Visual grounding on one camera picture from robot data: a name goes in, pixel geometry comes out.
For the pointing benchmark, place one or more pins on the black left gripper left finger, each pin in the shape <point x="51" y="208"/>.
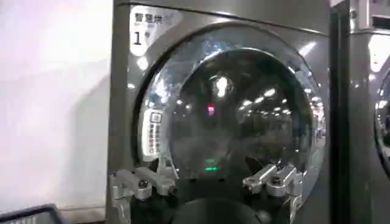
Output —
<point x="143" y="182"/>

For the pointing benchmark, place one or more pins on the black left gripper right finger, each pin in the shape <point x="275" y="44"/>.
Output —
<point x="274" y="181"/>

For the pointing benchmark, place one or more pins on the white label sticker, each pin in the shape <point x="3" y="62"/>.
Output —
<point x="151" y="134"/>

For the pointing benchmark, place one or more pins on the grey dryer numbered one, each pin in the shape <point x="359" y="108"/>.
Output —
<point x="122" y="121"/>

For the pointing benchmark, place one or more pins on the round glass dryer door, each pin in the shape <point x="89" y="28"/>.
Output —
<point x="231" y="115"/>

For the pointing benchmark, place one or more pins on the grey dryer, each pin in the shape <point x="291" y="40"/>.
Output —
<point x="362" y="121"/>

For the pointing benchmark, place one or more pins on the dark laundry basket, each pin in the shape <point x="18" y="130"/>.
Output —
<point x="33" y="215"/>

